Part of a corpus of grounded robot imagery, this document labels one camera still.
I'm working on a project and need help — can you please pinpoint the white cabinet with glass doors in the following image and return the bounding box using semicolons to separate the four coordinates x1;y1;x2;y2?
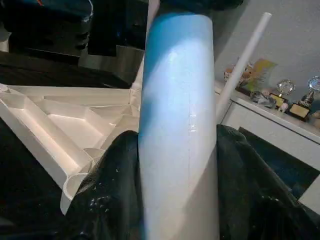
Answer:
214;79;320;208

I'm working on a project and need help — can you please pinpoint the silver trophy dark base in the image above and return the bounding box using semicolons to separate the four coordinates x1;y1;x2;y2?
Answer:
269;79;296;109
289;76;320;123

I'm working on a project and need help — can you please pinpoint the white plastic table top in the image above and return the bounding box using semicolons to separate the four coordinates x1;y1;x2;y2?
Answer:
0;84;141;216

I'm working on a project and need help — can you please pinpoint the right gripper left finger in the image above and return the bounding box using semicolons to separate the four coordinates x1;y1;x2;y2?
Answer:
62;129;145;240

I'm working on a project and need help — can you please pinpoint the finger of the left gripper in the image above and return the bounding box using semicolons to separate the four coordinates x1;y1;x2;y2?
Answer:
159;0;245;15

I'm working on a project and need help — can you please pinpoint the yellow green picture card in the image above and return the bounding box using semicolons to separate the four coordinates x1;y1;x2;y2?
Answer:
246;58;278;92

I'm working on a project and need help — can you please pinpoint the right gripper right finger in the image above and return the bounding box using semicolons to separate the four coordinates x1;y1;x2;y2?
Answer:
216;124;320;240

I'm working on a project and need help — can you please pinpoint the dark crumpled plastic bag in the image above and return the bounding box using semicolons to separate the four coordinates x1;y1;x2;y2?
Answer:
250;91;276;110

